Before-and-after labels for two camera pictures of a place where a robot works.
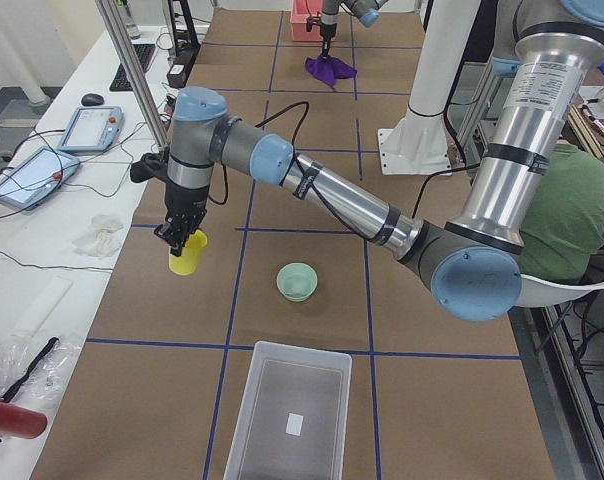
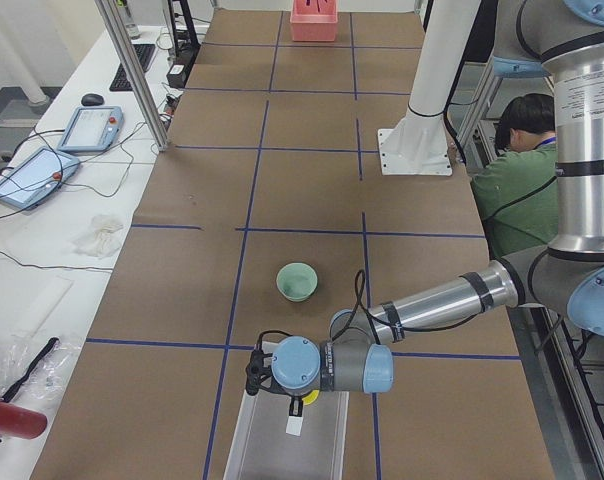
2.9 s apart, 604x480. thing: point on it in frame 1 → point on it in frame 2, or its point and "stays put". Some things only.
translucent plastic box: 293,415 stays put
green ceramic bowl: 296,281 stays put
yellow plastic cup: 187,262 → 311,397
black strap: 46,350 stays put
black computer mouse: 92,99 stays put
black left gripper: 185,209 → 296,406
